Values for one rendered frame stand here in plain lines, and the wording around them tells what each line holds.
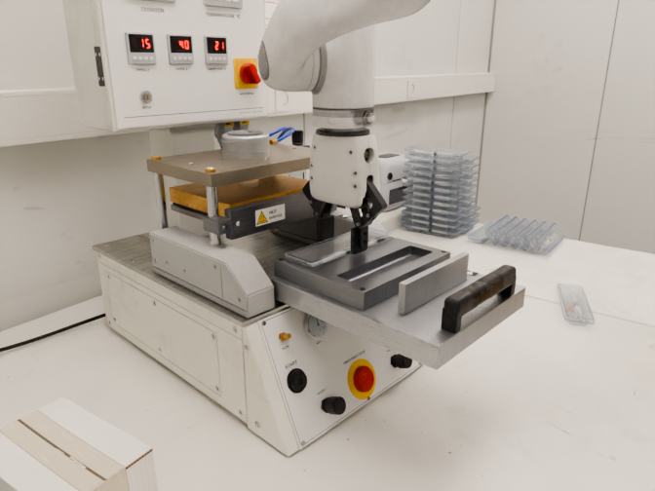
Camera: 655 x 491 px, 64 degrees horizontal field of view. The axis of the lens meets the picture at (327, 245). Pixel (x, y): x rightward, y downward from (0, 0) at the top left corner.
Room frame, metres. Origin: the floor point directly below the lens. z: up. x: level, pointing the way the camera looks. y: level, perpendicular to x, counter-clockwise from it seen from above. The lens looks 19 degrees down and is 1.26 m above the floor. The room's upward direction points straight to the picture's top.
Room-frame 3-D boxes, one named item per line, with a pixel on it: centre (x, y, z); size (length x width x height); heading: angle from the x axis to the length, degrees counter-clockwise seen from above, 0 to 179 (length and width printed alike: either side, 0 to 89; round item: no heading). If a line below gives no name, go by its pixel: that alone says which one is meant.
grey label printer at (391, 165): (1.80, -0.17, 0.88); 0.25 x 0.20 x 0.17; 48
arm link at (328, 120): (0.74, -0.02, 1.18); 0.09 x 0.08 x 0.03; 47
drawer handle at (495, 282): (0.58, -0.19, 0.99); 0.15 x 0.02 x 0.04; 137
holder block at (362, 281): (0.71, -0.05, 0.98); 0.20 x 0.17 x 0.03; 137
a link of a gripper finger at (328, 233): (0.77, 0.01, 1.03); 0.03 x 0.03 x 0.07; 47
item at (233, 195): (0.89, 0.13, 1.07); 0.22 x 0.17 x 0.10; 137
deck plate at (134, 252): (0.91, 0.16, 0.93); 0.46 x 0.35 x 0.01; 47
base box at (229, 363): (0.90, 0.12, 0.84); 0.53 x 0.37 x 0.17; 47
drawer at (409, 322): (0.68, -0.09, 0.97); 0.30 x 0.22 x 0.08; 47
